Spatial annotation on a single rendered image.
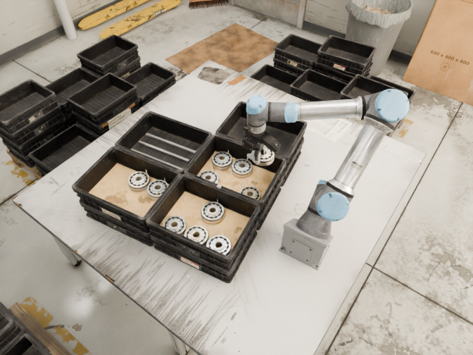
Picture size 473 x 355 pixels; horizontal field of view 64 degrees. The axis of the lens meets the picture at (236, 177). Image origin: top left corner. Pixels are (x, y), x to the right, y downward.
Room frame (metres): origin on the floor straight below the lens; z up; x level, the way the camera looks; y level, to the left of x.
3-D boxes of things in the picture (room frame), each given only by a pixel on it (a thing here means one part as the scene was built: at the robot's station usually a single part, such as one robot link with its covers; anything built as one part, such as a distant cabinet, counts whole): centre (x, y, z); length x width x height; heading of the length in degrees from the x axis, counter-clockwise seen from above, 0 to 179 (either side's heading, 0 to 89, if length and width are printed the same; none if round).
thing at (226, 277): (0.93, 0.14, 0.76); 0.40 x 0.30 x 0.12; 64
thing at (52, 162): (1.86, 1.19, 0.26); 0.40 x 0.30 x 0.23; 144
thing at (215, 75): (2.26, 0.17, 0.71); 0.22 x 0.19 x 0.01; 54
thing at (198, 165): (1.19, 0.00, 0.87); 0.40 x 0.30 x 0.11; 64
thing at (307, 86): (2.45, -0.65, 0.31); 0.40 x 0.30 x 0.34; 54
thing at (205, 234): (0.86, 0.17, 0.86); 0.10 x 0.10 x 0.01
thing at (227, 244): (0.81, 0.07, 0.86); 0.10 x 0.10 x 0.01
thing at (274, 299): (1.34, 0.03, 0.35); 1.60 x 1.60 x 0.70; 54
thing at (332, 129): (1.78, -0.52, 0.70); 0.33 x 0.23 x 0.01; 54
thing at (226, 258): (0.93, 0.14, 0.92); 0.40 x 0.30 x 0.02; 64
